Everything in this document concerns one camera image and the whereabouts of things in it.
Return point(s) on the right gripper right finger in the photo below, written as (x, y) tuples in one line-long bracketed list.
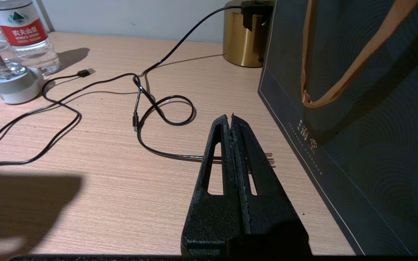
[(267, 224)]

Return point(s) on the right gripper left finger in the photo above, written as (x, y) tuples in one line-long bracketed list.
[(212, 221)]

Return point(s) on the dark box with gold trim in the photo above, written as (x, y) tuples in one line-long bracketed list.
[(376, 163)]

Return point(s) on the brass desk lamp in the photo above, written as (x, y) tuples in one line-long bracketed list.
[(238, 43)]

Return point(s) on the black box on lamp base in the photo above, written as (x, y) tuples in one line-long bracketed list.
[(256, 14)]

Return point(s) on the glass dome on white base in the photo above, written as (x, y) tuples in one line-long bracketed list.
[(13, 90)]

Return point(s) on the water bottle red cap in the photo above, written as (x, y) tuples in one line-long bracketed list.
[(24, 32)]

